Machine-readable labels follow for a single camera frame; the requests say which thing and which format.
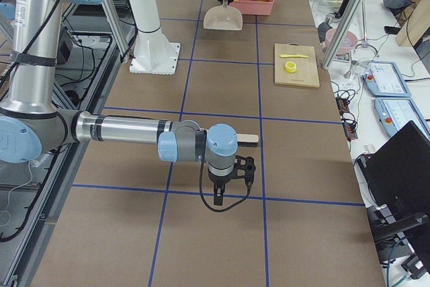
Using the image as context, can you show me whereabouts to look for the beige hand brush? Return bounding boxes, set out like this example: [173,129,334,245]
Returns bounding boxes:
[236,134,259,147]

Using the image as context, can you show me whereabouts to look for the beige plastic dustpan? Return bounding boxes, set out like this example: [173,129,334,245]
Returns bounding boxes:
[203,0,243,31]

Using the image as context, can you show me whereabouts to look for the yellow toy lemon slices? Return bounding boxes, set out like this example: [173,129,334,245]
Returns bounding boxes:
[284,61,297,73]

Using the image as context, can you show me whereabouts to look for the yellow plastic toy knife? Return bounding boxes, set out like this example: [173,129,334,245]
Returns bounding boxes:
[279,54,310,58]

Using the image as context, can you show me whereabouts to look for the bamboo cutting board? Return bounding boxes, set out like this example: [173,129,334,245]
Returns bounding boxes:
[274,44,320,88]

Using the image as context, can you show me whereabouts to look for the pink bowl with ice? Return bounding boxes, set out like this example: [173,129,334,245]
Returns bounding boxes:
[325,28,358,56]

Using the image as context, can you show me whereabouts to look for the black monitor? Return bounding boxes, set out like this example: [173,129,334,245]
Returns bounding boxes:
[355,120,430,244]

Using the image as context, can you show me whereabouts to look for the near teach pendant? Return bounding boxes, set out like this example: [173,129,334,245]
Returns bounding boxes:
[374,97,427,137]

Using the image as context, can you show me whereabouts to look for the teach pendant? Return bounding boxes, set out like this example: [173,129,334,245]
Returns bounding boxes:
[363,60,411,97]
[374,97,427,137]

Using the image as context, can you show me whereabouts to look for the far teach pendant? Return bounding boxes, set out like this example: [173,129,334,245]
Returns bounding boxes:
[363,60,411,97]

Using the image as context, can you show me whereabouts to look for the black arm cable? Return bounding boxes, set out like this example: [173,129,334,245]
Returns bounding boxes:
[198,159,253,213]

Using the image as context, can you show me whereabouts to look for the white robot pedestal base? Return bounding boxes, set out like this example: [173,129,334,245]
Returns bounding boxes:
[129,0,180,75]

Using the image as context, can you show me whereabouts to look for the aluminium frame post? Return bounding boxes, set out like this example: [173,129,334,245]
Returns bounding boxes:
[322,0,363,70]

